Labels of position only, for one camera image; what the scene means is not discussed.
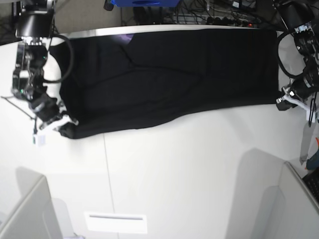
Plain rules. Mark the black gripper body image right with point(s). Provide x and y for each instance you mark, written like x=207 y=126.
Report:
x=301 y=89

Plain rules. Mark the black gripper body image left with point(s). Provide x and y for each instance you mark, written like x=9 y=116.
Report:
x=44 y=107

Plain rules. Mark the black graphic T-shirt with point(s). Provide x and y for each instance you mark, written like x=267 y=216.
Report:
x=147 y=79

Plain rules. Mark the teal and orange object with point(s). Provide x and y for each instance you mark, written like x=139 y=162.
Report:
x=313 y=162

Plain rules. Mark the black keyboard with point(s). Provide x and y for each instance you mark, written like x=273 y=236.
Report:
x=312 y=183

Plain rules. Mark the grey left desk partition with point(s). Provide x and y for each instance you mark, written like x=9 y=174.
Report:
x=34 y=216

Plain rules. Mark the grey desk partition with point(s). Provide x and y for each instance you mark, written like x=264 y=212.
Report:
x=300 y=219
x=34 y=216

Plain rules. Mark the grey right desk partition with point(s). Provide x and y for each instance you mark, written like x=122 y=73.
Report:
x=300 y=219

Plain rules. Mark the blue box with oval hole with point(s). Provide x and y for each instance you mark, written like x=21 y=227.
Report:
x=142 y=3

